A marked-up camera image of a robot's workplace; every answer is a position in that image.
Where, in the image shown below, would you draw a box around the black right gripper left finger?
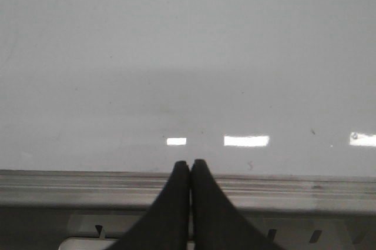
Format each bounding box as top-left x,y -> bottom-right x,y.
110,161 -> 189,250

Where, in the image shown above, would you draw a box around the white whiteboard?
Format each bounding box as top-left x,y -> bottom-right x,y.
1,0 -> 375,177

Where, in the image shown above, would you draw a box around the aluminium whiteboard tray frame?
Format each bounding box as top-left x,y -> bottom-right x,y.
1,170 -> 375,216

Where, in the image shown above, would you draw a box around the white slotted base panel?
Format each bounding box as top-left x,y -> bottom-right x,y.
57,213 -> 375,249

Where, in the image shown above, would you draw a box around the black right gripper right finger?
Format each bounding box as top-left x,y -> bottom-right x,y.
190,159 -> 282,249

